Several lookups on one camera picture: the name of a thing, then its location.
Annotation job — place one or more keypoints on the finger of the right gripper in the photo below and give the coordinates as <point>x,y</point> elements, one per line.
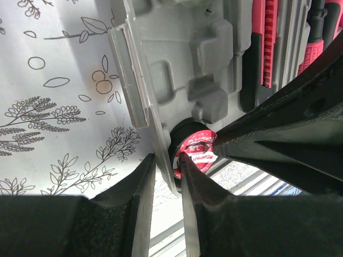
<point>296,134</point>

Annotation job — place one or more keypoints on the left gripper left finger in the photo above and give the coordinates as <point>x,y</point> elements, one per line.
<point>116,222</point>

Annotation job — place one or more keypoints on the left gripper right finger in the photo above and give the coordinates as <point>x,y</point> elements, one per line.
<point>218,223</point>

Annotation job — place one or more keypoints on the pink black utility knife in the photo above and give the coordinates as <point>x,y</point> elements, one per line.
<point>257,65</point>

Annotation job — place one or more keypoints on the small red tape measure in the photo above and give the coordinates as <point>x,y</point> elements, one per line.
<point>196,140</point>

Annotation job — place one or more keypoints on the pink black long screwdriver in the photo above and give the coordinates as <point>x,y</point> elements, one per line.
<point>315,44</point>

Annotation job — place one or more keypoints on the grey plastic tool case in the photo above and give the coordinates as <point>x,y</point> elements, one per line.
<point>183,59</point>

